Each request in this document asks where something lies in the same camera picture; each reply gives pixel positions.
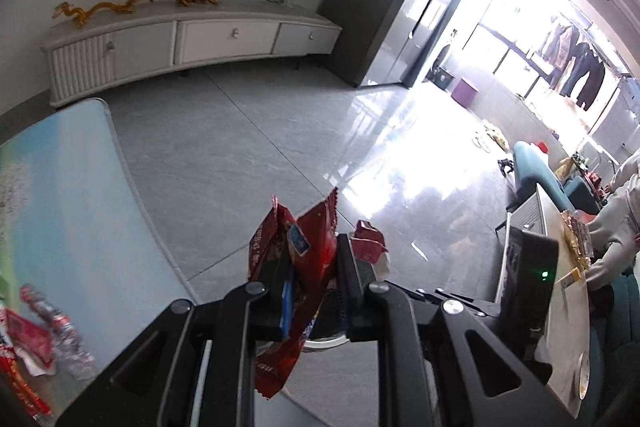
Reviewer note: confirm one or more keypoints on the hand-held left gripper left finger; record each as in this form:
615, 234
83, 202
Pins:
287, 307

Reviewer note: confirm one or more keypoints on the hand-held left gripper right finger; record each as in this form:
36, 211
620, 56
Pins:
350, 279

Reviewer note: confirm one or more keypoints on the black hanging pants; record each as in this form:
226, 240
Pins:
582, 74

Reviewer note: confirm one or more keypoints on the black bin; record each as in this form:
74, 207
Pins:
443, 78

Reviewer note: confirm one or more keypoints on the teal sofa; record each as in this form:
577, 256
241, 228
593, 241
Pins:
530, 164

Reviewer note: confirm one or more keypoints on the crushed clear plastic bottle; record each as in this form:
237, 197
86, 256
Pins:
60, 332

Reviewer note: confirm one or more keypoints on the grey hanging coat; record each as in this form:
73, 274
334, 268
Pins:
557, 44

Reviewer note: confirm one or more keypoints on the small yellow box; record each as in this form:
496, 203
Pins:
571, 279

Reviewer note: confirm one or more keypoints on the red snack wrapper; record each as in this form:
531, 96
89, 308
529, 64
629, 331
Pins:
315, 247

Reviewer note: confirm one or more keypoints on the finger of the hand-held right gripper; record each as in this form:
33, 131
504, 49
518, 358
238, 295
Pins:
425, 294

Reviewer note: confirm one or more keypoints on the white coffee table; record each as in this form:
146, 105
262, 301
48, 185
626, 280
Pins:
570, 337

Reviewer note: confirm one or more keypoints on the purple stool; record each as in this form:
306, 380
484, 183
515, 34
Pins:
466, 92

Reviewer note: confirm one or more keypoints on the white round trash bin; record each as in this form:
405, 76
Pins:
325, 343

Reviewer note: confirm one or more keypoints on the small black toy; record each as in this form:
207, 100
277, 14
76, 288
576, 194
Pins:
506, 167

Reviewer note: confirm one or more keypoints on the red flat packet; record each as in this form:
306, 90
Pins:
30, 339

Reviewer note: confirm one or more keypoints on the golden snack packets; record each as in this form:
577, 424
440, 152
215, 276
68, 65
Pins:
575, 237

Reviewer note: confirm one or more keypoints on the white television cabinet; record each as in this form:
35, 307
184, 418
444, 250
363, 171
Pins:
225, 37

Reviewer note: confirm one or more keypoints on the red white striped wrapper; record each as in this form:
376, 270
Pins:
20, 397

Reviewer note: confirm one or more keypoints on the yellow cloth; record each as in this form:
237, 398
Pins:
497, 138

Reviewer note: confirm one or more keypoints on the golden dragon figurine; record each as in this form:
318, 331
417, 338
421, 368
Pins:
100, 9

